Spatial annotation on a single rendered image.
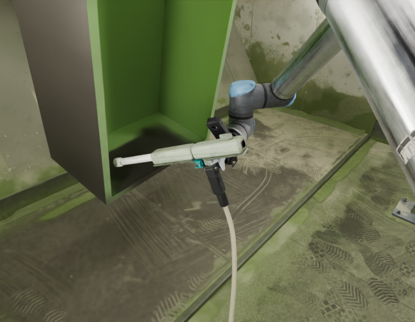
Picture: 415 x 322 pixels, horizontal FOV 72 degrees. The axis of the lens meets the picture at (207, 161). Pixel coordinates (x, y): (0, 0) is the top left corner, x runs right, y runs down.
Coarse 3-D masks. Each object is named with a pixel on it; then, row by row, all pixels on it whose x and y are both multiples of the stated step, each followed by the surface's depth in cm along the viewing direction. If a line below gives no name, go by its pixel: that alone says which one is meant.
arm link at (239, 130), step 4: (232, 124) 101; (236, 124) 101; (228, 128) 99; (232, 128) 98; (236, 128) 98; (240, 128) 100; (236, 132) 98; (240, 132) 98; (244, 132) 100; (244, 136) 99; (244, 140) 100
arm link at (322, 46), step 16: (320, 32) 70; (304, 48) 78; (320, 48) 72; (336, 48) 70; (288, 64) 87; (304, 64) 80; (320, 64) 77; (272, 80) 100; (288, 80) 89; (304, 80) 87; (272, 96) 101; (288, 96) 98
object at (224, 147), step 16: (192, 144) 85; (208, 144) 79; (224, 144) 76; (240, 144) 75; (128, 160) 97; (144, 160) 93; (160, 160) 89; (176, 160) 86; (192, 160) 84; (208, 160) 81; (208, 176) 85; (224, 192) 87
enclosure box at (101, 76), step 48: (48, 0) 69; (96, 0) 62; (144, 0) 113; (192, 0) 113; (48, 48) 79; (96, 48) 68; (144, 48) 125; (192, 48) 123; (48, 96) 92; (96, 96) 75; (144, 96) 141; (192, 96) 135; (48, 144) 111; (96, 144) 86; (144, 144) 131; (96, 192) 102
